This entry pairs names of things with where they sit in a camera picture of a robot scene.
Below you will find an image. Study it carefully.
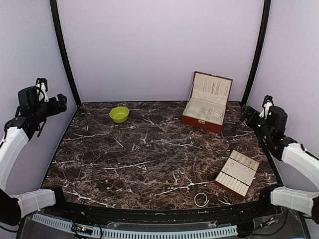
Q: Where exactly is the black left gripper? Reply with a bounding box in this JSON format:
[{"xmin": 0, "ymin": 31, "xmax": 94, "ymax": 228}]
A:
[{"xmin": 33, "ymin": 94, "xmax": 66, "ymax": 122}]

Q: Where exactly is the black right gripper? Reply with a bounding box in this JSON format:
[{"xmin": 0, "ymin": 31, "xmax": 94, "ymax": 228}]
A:
[{"xmin": 241, "ymin": 106, "xmax": 273, "ymax": 142}]

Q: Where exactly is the beige jewelry tray insert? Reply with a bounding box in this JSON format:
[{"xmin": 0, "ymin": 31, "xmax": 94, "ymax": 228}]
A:
[{"xmin": 214, "ymin": 150, "xmax": 260, "ymax": 199}]

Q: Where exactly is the white bangle bracelet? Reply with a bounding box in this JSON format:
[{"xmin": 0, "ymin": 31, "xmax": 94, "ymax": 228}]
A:
[{"xmin": 194, "ymin": 193, "xmax": 209, "ymax": 208}]

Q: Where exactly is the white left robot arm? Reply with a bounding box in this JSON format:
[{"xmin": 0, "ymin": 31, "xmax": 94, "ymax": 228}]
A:
[{"xmin": 0, "ymin": 86, "xmax": 70, "ymax": 226}]

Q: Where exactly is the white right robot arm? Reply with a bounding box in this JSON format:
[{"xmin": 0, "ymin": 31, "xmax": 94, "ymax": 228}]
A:
[{"xmin": 243, "ymin": 105, "xmax": 319, "ymax": 224}]

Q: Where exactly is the red wooden jewelry box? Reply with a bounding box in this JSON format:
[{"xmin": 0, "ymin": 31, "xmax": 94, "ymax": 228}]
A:
[{"xmin": 181, "ymin": 71, "xmax": 233, "ymax": 133}]

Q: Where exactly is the green plastic bowl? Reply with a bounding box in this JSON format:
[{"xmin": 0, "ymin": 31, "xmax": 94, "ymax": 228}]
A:
[{"xmin": 109, "ymin": 107, "xmax": 129, "ymax": 123}]

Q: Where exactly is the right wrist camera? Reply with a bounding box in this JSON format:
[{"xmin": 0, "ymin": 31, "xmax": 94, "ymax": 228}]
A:
[{"xmin": 259, "ymin": 95, "xmax": 274, "ymax": 119}]

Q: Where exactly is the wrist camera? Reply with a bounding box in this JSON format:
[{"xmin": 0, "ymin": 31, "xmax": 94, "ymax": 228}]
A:
[
  {"xmin": 259, "ymin": 95, "xmax": 274, "ymax": 119},
  {"xmin": 35, "ymin": 78, "xmax": 49, "ymax": 103}
]

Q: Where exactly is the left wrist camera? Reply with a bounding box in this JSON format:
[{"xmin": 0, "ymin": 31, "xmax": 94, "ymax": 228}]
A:
[{"xmin": 35, "ymin": 78, "xmax": 49, "ymax": 103}]

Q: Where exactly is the black left frame post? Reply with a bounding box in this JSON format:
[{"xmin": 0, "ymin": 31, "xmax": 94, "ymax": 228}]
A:
[{"xmin": 49, "ymin": 0, "xmax": 82, "ymax": 107}]

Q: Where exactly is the black frame post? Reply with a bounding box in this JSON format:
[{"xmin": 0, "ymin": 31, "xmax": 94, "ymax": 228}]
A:
[
  {"xmin": 49, "ymin": 0, "xmax": 82, "ymax": 107},
  {"xmin": 241, "ymin": 0, "xmax": 271, "ymax": 106}
]

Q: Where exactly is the black front table rail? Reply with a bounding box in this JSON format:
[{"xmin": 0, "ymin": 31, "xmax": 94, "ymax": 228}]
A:
[{"xmin": 44, "ymin": 189, "xmax": 283, "ymax": 225}]

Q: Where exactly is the black right frame post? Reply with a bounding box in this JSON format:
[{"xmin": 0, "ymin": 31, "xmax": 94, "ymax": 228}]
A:
[{"xmin": 241, "ymin": 0, "xmax": 271, "ymax": 106}]

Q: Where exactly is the white slotted cable duct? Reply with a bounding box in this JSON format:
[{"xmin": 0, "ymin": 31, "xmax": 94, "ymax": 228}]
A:
[{"xmin": 32, "ymin": 214, "xmax": 238, "ymax": 239}]

